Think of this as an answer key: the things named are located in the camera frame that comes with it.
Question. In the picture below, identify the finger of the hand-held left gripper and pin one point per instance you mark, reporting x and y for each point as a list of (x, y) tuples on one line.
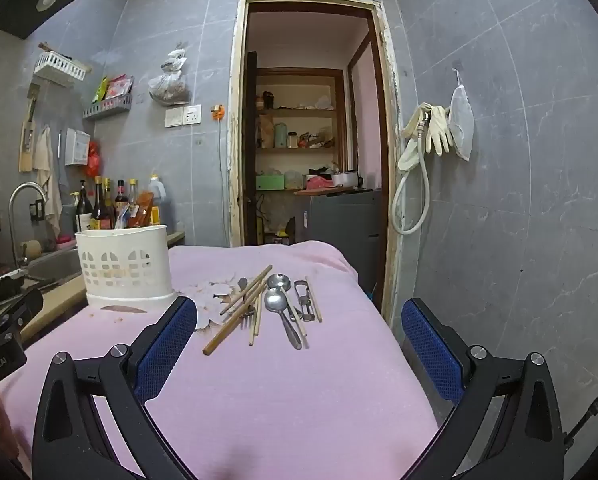
[(19, 312)]

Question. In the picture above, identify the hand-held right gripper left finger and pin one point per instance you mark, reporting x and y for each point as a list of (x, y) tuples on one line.
[(166, 350)]

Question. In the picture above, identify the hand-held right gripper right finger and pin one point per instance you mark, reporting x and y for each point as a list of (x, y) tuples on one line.
[(431, 350)]

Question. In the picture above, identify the white plastic utensil holder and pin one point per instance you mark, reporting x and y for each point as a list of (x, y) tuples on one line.
[(124, 255)]

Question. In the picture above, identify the steel sink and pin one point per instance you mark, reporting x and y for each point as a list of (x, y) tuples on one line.
[(54, 262)]

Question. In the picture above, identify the pink sponge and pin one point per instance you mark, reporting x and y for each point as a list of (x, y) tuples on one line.
[(65, 244)]

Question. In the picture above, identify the metal fork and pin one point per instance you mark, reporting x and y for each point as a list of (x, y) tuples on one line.
[(243, 285)]

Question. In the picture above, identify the chrome faucet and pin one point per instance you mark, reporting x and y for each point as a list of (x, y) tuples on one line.
[(16, 195)]

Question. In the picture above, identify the metal spoon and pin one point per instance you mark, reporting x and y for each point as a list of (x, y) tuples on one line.
[(279, 280), (275, 301)]

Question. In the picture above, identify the black pump bottle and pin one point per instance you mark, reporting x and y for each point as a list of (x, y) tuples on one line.
[(83, 210)]

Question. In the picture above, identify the dark soy sauce bottle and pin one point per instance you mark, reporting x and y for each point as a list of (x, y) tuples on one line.
[(99, 210)]

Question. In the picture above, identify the pink blanket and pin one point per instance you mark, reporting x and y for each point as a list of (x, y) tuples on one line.
[(289, 400)]

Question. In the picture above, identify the metal peeler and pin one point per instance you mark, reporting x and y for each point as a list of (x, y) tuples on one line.
[(304, 305)]

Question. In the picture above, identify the white blue packet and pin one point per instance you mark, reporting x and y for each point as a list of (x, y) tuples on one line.
[(121, 221)]

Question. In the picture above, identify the orange seasoning packet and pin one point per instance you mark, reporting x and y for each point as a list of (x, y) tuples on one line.
[(143, 207)]

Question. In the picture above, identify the yellow cap sauce bottle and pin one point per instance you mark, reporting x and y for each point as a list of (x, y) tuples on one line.
[(108, 192)]

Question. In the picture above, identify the red label sauce bottle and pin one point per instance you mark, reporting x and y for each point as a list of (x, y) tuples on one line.
[(121, 197)]

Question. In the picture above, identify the yellow oil jug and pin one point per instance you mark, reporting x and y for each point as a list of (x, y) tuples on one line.
[(158, 195)]

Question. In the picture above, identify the grey cabinet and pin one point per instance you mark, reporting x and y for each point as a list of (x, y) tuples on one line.
[(344, 220)]

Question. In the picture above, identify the beige hanging towel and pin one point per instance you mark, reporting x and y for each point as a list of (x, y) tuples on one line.
[(44, 155)]

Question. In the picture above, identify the wooden grater board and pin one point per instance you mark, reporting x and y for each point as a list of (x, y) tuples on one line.
[(28, 145)]

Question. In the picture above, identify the red plastic bag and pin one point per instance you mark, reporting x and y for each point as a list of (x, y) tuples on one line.
[(94, 160)]

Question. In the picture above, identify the white pot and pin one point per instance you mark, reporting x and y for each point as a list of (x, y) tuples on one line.
[(344, 179)]

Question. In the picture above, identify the green box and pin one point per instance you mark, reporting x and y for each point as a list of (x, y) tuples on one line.
[(270, 183)]

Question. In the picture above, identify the pink cloth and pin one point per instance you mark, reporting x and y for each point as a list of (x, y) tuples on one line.
[(319, 182)]

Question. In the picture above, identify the cream rubber gloves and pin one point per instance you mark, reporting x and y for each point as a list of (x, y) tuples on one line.
[(436, 130)]

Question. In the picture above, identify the white mesh bag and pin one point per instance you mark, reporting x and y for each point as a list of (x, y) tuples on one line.
[(461, 120)]

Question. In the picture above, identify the yellow snack packet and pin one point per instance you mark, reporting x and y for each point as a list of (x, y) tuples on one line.
[(101, 89)]

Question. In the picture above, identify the wooden shelf unit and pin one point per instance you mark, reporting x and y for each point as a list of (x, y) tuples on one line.
[(299, 150)]

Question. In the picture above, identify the teal canister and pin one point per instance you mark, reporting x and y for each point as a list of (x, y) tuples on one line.
[(280, 136)]

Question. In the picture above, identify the glass jar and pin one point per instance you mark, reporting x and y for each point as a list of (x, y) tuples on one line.
[(292, 140)]

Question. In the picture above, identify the red snack packet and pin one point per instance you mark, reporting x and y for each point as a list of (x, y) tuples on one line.
[(118, 87)]

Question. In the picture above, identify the hanging clear plastic bag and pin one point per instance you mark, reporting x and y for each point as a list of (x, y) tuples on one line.
[(169, 85)]

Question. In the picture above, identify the white wall box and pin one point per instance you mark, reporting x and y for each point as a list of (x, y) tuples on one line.
[(76, 147)]

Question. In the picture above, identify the grey wall shelf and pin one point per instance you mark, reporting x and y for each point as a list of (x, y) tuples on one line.
[(106, 106)]

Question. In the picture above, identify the white wall switch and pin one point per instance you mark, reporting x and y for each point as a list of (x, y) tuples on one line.
[(174, 117)]

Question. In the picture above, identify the white wall socket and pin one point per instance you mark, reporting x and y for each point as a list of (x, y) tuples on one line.
[(192, 114)]

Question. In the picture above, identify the orange wall hook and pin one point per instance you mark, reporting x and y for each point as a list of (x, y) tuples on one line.
[(218, 111)]

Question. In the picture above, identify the white wall basket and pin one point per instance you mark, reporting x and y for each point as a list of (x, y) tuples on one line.
[(59, 67)]

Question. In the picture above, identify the wooden door frame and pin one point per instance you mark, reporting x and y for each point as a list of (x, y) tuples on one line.
[(236, 110)]

